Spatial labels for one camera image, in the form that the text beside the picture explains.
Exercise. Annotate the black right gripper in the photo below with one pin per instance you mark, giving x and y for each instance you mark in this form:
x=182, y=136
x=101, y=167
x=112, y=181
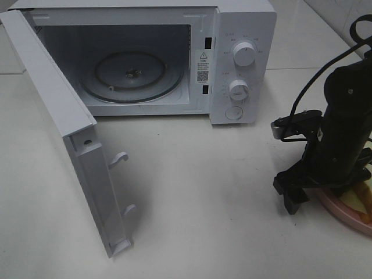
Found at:
x=335, y=157

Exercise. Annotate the white bread sandwich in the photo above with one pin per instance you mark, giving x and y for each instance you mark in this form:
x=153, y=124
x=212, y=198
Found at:
x=358, y=199

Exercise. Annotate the pink round plate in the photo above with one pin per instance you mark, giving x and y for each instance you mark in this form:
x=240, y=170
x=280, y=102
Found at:
x=342, y=212

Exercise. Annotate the round door release button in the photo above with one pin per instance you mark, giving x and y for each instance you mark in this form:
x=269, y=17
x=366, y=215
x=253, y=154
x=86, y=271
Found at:
x=234, y=113

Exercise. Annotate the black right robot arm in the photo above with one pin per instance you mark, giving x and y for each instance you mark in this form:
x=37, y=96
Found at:
x=347, y=91

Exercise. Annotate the lower white timer knob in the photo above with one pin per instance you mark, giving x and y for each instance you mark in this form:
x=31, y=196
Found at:
x=238, y=90

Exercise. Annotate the upper white power knob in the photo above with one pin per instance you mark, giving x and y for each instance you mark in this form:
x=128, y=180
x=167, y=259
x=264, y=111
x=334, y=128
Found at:
x=244, y=53

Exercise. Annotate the white microwave oven body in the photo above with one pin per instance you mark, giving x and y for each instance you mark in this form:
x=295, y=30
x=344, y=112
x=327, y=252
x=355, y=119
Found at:
x=78, y=34

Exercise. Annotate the white warning label sticker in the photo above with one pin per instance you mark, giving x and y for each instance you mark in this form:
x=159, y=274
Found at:
x=203, y=60

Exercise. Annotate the glass microwave turntable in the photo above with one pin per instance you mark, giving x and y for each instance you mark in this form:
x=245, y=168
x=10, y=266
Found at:
x=131, y=77

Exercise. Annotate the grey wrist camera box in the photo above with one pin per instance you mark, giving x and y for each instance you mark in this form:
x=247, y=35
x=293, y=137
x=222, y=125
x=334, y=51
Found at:
x=299, y=127

